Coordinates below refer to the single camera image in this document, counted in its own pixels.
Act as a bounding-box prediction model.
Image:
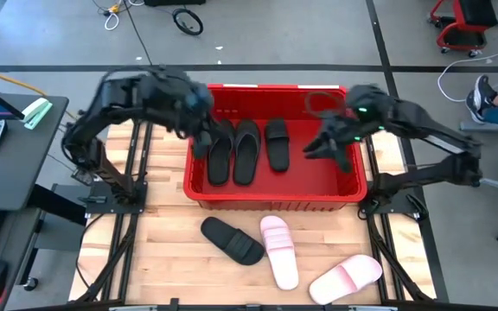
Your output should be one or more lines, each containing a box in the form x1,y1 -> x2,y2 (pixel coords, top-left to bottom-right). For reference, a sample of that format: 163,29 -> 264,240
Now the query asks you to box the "grey metal floor bar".
459,120 -> 498,132

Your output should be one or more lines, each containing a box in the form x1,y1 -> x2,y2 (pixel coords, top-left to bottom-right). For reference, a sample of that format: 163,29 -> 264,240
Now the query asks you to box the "red rolling creeper seat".
428,0 -> 498,59

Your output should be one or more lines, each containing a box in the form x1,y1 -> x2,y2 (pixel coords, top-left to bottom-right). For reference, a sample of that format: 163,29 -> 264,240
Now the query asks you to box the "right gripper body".
316,114 -> 361,150

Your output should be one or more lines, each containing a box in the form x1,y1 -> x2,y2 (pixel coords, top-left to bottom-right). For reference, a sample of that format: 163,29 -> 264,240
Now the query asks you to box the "black slide sandal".
264,117 -> 291,174
200,216 -> 265,266

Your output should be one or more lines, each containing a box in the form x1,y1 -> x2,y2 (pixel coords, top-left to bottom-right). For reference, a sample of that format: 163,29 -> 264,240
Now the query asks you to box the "pink slide sandal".
308,254 -> 384,306
259,215 -> 300,291

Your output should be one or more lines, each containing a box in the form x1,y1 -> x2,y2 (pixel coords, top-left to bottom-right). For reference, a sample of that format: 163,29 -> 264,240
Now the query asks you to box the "black frame crossbar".
10,296 -> 498,311

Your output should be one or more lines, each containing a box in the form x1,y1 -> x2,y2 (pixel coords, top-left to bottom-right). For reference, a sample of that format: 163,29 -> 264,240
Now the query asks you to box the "black diagonal frame brace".
75,228 -> 137,303
367,224 -> 434,302

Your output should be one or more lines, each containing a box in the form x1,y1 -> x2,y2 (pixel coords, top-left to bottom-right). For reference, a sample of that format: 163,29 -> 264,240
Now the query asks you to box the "black flip-flop sandal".
207,119 -> 236,187
233,119 -> 262,187

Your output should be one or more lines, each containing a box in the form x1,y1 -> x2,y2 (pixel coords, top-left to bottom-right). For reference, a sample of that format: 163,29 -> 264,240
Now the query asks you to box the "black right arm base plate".
359,185 -> 428,217

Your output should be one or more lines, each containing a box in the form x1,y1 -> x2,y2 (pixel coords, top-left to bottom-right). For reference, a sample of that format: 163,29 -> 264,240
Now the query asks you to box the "thin black floor cable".
121,0 -> 154,67

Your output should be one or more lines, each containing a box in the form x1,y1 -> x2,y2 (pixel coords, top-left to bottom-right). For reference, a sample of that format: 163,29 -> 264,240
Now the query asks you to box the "yellow floor cable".
0,63 -> 86,126

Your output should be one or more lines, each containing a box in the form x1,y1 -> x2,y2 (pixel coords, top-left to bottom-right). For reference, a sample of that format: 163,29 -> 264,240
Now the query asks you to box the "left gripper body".
170,79 -> 215,139

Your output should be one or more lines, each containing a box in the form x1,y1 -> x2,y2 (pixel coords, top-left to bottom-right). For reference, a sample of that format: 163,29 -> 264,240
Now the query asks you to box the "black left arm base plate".
85,181 -> 149,215

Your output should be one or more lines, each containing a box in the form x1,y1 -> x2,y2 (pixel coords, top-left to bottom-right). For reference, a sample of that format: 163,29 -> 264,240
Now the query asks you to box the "black floor box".
144,0 -> 207,7

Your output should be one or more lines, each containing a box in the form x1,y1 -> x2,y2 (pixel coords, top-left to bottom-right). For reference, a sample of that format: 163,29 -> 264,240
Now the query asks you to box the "mint green stapler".
20,97 -> 54,130

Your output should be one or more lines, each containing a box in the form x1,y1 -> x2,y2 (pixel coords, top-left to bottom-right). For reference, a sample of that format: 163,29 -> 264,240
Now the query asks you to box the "red plastic storage bin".
182,83 -> 369,213

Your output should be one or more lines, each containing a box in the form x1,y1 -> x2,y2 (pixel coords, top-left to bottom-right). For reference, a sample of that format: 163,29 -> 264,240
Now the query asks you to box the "black office desk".
0,92 -> 69,213

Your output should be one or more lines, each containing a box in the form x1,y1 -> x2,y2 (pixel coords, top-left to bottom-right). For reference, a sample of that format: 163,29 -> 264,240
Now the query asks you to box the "long white floor cable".
437,38 -> 498,104

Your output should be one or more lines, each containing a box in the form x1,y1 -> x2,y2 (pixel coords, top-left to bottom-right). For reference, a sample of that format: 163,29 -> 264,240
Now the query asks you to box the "person's shoe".
464,88 -> 487,125
476,73 -> 498,110

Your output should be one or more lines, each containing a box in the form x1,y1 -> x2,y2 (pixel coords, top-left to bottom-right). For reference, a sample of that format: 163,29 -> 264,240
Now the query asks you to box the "black coiled cable ring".
171,8 -> 204,36

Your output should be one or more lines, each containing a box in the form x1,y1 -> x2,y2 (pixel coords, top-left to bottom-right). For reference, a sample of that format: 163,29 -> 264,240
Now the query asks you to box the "grey keyboard shelf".
0,206 -> 47,311

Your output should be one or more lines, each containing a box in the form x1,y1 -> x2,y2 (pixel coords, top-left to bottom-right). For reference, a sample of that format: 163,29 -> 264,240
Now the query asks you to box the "black aluminium frame rail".
118,120 -> 154,303
99,120 -> 143,303
363,129 -> 410,303

